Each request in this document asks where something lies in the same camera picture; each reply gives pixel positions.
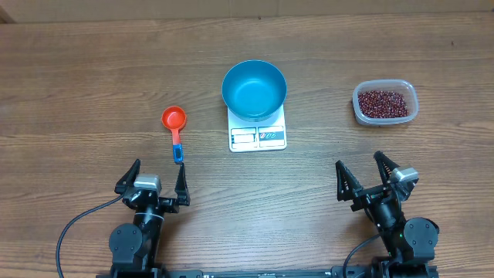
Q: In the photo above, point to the red measuring scoop blue handle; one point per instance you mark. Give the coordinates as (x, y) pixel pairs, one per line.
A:
(174, 119)

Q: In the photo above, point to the white digital kitchen scale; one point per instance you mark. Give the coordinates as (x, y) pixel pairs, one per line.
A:
(249, 136)

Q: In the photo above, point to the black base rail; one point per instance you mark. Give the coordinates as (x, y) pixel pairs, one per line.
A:
(334, 272)

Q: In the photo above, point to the blue plastic bowl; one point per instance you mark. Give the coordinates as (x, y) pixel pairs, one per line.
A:
(254, 89)

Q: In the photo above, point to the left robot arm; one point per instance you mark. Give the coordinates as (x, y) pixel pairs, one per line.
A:
(134, 245)

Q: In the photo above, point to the red beans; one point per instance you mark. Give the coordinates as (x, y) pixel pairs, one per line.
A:
(382, 104)

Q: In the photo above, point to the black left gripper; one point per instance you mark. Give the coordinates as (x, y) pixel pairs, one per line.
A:
(183, 196)

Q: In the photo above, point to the clear plastic food container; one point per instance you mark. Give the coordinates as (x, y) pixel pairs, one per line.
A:
(400, 86)

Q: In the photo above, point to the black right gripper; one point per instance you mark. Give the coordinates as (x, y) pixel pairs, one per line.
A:
(366, 194)

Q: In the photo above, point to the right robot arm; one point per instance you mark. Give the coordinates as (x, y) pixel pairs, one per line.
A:
(410, 243)

